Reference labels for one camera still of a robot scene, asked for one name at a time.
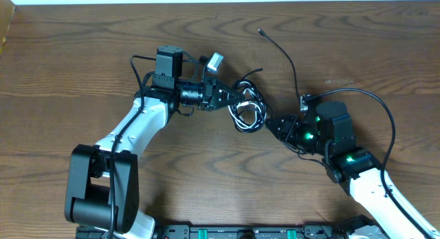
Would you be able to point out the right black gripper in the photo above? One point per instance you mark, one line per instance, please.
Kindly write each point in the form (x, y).
(293, 130)

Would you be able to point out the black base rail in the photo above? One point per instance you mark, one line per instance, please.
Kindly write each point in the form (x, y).
(313, 231)

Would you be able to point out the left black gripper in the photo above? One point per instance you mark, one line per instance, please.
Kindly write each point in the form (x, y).
(209, 94)

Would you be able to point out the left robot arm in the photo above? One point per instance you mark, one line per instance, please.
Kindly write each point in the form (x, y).
(103, 185)

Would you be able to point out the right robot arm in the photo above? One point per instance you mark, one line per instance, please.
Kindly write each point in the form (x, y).
(327, 130)

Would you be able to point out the cardboard panel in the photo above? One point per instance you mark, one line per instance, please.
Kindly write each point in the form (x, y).
(7, 10)

